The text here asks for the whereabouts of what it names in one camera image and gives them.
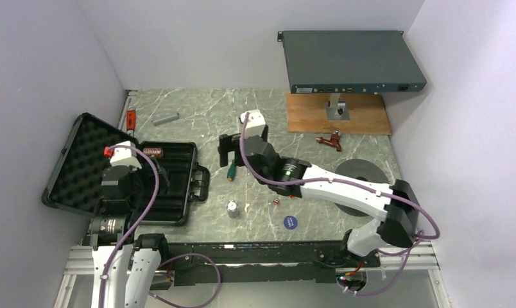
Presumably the orange black poker chip stack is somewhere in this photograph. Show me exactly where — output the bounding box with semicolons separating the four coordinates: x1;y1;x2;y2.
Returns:
142;147;164;158

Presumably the blue tan poker chip stack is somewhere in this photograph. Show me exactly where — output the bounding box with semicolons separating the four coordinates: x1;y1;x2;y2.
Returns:
227;200;239;218

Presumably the black poker set case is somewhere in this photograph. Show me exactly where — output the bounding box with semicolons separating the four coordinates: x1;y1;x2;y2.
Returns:
41;113;210;225

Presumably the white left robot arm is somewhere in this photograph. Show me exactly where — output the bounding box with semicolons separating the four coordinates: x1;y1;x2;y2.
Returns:
87;161;171;307

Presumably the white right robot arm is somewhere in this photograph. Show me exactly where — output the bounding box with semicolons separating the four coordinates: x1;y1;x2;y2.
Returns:
218;133;418;266

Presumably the grey metal bar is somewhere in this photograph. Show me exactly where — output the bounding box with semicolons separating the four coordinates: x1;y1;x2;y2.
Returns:
152;112;180;126

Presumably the wooden board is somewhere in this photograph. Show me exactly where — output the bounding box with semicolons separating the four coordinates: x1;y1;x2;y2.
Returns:
286;93;391;135

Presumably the blue dealer button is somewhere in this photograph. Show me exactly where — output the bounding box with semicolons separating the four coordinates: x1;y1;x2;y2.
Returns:
283;216;298;230

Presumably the copper tap fitting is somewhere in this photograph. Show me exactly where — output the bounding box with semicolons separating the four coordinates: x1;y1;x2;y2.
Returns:
316;130;342;152

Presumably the grey metal stand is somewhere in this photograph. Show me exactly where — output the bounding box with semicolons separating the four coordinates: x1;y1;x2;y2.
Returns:
325;93;350;121

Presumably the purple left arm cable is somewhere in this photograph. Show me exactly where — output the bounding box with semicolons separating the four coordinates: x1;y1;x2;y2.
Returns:
96;144;221;308

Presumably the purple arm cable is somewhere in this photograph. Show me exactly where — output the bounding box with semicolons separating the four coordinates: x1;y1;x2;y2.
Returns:
96;144;221;308
239;112;441;298

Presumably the green handled screwdriver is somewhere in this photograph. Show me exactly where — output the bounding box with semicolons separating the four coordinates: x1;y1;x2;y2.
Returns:
227;160;237;182

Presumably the grey rack mount unit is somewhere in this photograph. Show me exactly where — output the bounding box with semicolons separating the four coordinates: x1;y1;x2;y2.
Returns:
277;30;427;94

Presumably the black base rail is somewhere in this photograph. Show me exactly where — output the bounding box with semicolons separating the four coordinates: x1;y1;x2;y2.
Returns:
157;240;381;286

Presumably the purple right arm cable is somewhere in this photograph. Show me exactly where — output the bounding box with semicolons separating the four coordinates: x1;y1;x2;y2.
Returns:
239;112;441;298

